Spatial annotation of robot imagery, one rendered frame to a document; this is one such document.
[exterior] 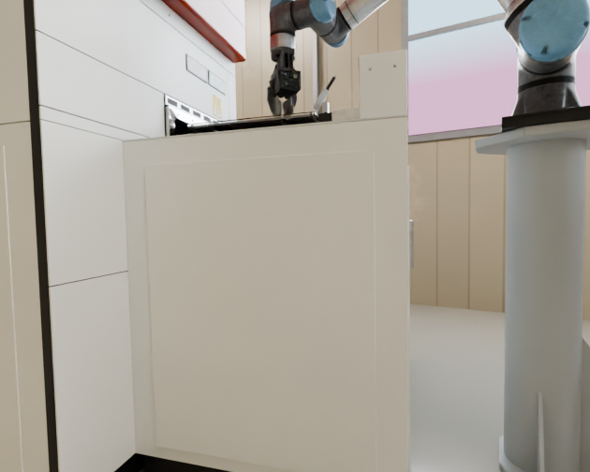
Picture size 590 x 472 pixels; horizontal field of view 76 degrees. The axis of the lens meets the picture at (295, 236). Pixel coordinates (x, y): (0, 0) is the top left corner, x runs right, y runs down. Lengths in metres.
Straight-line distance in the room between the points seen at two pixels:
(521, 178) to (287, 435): 0.78
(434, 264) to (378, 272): 2.04
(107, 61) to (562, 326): 1.17
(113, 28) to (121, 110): 0.18
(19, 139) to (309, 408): 0.75
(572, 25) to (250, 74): 2.84
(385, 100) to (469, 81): 2.03
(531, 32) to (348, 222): 0.52
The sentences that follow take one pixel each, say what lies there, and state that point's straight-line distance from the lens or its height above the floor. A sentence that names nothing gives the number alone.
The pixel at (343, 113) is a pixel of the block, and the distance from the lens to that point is 1.01.
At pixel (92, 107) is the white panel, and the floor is 0.87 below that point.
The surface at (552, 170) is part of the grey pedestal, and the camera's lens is 1.03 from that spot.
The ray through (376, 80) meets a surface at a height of 0.91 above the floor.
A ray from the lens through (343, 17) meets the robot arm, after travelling 1.28.
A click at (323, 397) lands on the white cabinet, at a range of 0.82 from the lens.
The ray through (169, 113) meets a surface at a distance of 1.11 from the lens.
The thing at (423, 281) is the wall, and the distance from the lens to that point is 2.79.
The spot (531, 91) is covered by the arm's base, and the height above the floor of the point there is 0.92.
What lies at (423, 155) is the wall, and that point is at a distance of 2.78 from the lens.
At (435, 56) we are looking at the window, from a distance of 2.91.
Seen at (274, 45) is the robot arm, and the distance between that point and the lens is 1.20.
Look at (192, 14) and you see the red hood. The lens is 1.28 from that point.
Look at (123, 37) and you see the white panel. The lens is 1.05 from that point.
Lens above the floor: 0.64
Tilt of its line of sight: 3 degrees down
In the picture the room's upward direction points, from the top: 1 degrees counter-clockwise
